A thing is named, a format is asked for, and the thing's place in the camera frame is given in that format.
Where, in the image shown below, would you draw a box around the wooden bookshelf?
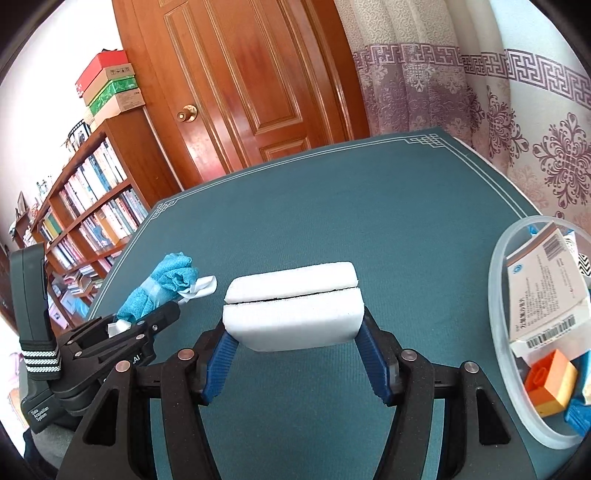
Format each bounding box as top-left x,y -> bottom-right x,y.
11,106 -> 183,319

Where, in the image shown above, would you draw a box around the green cardboard box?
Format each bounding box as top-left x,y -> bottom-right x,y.
85,78 -> 140,106
89,90 -> 145,119

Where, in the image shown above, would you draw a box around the wooden door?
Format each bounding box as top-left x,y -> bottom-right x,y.
113,0 -> 370,192

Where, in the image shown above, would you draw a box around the rows of books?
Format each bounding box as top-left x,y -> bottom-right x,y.
23,138 -> 148,305

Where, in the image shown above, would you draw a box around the white sponge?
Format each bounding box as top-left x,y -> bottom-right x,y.
222,261 -> 365,352

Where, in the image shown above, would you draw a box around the blue towel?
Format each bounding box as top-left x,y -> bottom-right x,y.
108,251 -> 218,335

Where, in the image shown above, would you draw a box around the orange yellow toy block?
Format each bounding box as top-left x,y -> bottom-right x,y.
524,349 -> 579,418

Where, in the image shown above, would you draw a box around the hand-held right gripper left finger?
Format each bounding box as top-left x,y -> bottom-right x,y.
55,320 -> 240,480

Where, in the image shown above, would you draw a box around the patterned curtain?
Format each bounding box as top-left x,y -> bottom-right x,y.
332,0 -> 591,241

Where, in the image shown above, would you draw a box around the white medicine box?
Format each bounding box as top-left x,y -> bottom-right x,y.
505,223 -> 589,344

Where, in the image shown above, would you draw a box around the clear plastic container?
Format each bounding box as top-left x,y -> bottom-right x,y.
488,217 -> 591,450

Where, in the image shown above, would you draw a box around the blue cracker packet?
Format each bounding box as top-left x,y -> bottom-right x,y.
566,390 -> 591,437

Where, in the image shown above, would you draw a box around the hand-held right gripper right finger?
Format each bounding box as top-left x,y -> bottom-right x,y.
353,307 -> 539,480

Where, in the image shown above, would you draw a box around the red lidded cardboard box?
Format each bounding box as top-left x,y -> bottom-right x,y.
75,52 -> 134,97

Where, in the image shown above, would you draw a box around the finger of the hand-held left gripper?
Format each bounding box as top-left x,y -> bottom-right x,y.
58,315 -> 118,347
76,302 -> 182,365

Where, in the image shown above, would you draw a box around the film strip photo frame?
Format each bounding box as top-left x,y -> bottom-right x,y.
65,119 -> 93,153

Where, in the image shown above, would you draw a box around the white zigzag patterned box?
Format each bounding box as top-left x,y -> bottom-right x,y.
570,233 -> 591,280

